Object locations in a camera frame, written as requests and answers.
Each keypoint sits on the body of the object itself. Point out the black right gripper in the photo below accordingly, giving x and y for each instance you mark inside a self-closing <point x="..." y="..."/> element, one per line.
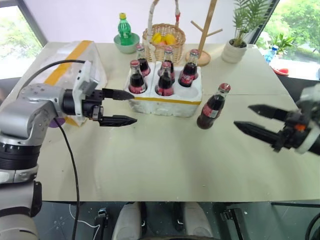
<point x="292" y="132"/>

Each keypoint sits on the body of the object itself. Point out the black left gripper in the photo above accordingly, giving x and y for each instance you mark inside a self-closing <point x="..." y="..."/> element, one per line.
<point x="91" y="105"/>

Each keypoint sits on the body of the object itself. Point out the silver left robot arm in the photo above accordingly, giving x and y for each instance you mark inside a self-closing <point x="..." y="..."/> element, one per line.
<point x="17" y="117"/>

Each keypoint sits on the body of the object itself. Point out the glass cola bottle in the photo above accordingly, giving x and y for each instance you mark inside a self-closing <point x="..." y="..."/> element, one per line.
<point x="169" y="57"/>
<point x="137" y="82"/>
<point x="211" y="110"/>
<point x="164" y="85"/>
<point x="143" y="65"/>
<point x="188" y="73"/>

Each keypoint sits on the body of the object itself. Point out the white foam bottle crate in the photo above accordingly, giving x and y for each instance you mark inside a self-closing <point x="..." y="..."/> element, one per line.
<point x="165" y="106"/>

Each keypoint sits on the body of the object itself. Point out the red and white container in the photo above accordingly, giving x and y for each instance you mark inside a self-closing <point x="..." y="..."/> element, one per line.
<point x="282" y="71"/>

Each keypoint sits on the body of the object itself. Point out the light green bowl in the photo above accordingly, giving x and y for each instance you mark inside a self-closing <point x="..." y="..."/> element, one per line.
<point x="127" y="48"/>

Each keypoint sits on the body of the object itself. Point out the purple disc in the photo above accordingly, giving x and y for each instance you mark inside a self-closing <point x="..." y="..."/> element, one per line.
<point x="56" y="124"/>

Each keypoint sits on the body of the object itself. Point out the blue plastic bottle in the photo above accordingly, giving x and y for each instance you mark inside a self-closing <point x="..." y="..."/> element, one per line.
<point x="271" y="55"/>

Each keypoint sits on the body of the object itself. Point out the white ribbed plant pot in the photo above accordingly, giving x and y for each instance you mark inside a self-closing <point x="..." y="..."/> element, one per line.
<point x="232" y="53"/>

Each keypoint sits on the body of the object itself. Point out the green plastic soda bottle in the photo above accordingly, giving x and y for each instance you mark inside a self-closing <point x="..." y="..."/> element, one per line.
<point x="125" y="32"/>

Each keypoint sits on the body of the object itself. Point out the yellow fruit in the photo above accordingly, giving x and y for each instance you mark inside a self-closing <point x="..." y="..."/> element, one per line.
<point x="169" y="39"/>
<point x="157" y="38"/>

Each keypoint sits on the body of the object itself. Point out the green leafy plant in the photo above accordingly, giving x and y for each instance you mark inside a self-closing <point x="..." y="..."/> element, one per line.
<point x="246" y="17"/>

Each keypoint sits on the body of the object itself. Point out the wooden rack stand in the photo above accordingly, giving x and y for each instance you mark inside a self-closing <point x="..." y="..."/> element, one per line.
<point x="206" y="27"/>

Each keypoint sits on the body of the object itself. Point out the white rounded robot foot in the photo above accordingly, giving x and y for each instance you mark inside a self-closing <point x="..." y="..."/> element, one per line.
<point x="197" y="220"/>
<point x="126" y="222"/>

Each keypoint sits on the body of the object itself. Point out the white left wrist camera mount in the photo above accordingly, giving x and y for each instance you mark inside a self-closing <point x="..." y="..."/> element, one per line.
<point x="83" y="75"/>

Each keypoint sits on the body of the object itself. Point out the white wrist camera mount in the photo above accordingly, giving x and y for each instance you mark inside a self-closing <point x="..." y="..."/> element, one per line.
<point x="83" y="75"/>
<point x="312" y="137"/>

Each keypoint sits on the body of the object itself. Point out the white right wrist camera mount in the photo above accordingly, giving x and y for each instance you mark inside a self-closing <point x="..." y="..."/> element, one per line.
<point x="312" y="137"/>

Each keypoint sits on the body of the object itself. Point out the black table bracket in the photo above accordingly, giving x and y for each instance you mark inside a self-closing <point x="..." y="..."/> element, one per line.
<point x="232" y="222"/>
<point x="102" y="218"/>

